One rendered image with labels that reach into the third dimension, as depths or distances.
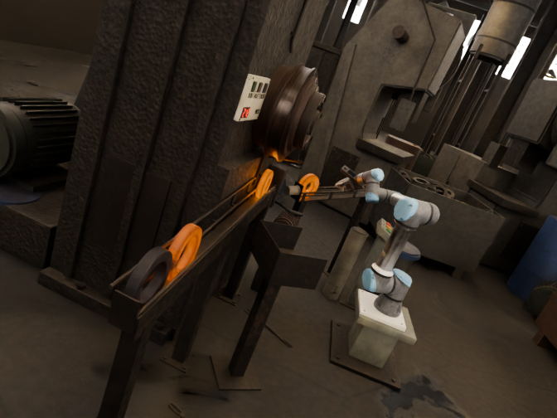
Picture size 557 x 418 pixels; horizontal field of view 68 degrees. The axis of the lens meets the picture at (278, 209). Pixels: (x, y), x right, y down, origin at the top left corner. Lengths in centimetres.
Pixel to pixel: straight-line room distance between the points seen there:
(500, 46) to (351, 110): 639
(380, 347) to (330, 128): 292
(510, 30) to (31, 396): 1037
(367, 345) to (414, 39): 322
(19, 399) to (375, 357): 166
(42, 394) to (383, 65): 406
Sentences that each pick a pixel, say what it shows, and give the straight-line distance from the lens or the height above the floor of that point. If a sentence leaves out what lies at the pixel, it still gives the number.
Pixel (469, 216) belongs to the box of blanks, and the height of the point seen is 65.
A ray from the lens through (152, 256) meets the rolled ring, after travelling 111.
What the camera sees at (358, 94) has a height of 130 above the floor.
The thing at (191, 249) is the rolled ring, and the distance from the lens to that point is 138.
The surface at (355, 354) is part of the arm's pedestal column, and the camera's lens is 243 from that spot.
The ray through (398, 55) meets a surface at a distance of 468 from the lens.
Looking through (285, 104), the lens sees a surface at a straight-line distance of 183.
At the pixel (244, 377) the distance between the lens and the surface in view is 201.
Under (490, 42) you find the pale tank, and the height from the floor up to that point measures 327.
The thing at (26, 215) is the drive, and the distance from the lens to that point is 233.
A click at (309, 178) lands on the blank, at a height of 76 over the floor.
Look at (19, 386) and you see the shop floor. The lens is 181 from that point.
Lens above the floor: 132
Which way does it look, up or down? 18 degrees down
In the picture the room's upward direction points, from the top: 21 degrees clockwise
